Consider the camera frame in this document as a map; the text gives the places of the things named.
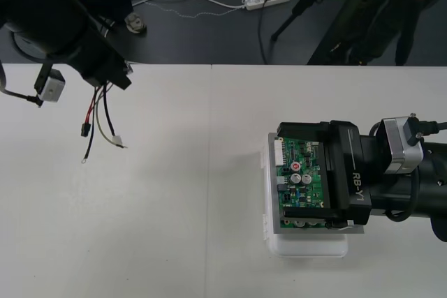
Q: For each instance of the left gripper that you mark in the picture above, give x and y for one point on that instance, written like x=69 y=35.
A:
x=108 y=73

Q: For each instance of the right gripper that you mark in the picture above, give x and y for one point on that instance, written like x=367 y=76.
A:
x=349 y=172

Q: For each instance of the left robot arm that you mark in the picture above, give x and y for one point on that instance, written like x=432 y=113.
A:
x=42 y=8

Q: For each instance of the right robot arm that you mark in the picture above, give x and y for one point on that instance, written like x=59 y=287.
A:
x=419 y=193

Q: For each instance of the grey caster wheel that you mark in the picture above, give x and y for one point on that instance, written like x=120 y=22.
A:
x=134 y=22

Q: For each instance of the dark equipment stand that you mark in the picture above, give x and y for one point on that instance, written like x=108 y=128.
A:
x=349 y=15

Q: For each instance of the black tripod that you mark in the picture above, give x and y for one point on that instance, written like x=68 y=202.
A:
x=297 y=8

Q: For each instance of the green circuit board grey frame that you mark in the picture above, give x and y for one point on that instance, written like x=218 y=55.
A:
x=300 y=172

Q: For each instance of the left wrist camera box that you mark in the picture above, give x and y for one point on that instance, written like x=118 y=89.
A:
x=50 y=88

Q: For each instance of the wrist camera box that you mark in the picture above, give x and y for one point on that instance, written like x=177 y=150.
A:
x=398 y=144
x=50 y=88

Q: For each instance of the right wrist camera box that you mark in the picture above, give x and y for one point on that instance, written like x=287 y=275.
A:
x=398 y=144

